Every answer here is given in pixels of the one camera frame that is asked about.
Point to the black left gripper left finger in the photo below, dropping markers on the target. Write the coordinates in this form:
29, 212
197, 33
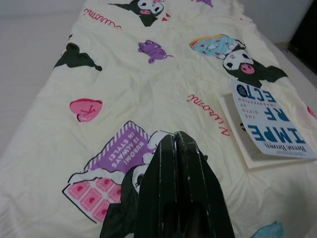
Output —
158, 193

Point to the cream cartoon print blanket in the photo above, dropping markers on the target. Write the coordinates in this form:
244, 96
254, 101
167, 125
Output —
148, 86

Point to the white blue lettered book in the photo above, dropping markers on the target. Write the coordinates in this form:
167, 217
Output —
272, 119

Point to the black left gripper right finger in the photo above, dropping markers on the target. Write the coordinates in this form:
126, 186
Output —
198, 198

